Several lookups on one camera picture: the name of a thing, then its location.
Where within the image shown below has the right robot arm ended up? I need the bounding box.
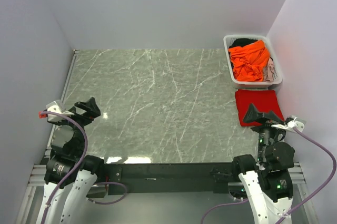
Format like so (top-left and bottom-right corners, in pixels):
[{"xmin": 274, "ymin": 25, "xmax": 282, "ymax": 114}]
[{"xmin": 231, "ymin": 104, "xmax": 295, "ymax": 223}]

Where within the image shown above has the orange t shirt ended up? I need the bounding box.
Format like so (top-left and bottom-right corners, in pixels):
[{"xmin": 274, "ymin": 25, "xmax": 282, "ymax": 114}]
[{"xmin": 228, "ymin": 40, "xmax": 270, "ymax": 82}]

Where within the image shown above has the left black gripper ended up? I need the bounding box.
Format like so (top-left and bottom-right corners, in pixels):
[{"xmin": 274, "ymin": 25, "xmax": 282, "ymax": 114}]
[{"xmin": 54, "ymin": 96, "xmax": 100, "ymax": 154}]

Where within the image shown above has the black garment in basket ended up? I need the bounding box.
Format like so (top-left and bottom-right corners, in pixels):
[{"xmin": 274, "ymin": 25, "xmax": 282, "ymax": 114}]
[{"xmin": 229, "ymin": 38, "xmax": 257, "ymax": 48}]

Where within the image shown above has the pink garment in basket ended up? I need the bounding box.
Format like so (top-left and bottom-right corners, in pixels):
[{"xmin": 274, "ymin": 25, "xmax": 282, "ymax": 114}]
[{"xmin": 263, "ymin": 57, "xmax": 274, "ymax": 82}]

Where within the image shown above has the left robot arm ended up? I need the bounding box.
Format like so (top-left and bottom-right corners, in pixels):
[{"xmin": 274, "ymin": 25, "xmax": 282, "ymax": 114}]
[{"xmin": 36, "ymin": 97, "xmax": 105, "ymax": 223}]

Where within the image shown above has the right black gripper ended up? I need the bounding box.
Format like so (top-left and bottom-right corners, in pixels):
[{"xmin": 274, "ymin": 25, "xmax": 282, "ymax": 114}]
[{"xmin": 242, "ymin": 101, "xmax": 289, "ymax": 163}]

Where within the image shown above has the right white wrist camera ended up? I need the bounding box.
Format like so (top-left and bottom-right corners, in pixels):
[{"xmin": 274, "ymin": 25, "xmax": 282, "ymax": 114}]
[{"xmin": 271, "ymin": 115, "xmax": 306, "ymax": 132}]

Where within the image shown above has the aluminium frame rail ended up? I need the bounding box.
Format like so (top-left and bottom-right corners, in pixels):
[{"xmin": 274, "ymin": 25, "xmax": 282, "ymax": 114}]
[{"xmin": 15, "ymin": 50, "xmax": 78, "ymax": 223}]

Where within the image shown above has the folded red t shirt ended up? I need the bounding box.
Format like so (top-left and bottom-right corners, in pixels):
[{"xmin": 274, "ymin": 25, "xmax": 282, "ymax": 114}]
[{"xmin": 234, "ymin": 89, "xmax": 284, "ymax": 127}]

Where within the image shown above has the white plastic laundry basket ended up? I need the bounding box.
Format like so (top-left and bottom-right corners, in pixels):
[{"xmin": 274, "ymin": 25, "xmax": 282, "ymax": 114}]
[{"xmin": 223, "ymin": 34, "xmax": 282, "ymax": 89}]

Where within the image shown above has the black base beam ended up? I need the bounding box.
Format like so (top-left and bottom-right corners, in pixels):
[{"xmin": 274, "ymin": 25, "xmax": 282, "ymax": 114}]
[{"xmin": 106, "ymin": 162, "xmax": 239, "ymax": 193}]

